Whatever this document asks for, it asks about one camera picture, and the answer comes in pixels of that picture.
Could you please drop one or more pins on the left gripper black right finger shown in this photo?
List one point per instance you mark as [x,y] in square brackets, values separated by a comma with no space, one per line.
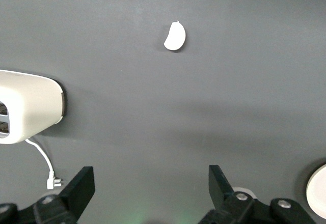
[219,188]

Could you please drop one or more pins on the white toaster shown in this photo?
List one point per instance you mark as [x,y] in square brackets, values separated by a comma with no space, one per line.
[33,101]

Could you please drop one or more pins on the white steamed bun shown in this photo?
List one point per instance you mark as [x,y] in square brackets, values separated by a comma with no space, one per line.
[175,37]

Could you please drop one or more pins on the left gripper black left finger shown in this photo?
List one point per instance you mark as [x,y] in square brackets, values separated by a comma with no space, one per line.
[76,191]

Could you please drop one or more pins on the round white plate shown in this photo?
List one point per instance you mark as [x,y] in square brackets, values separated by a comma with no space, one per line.
[318,193]

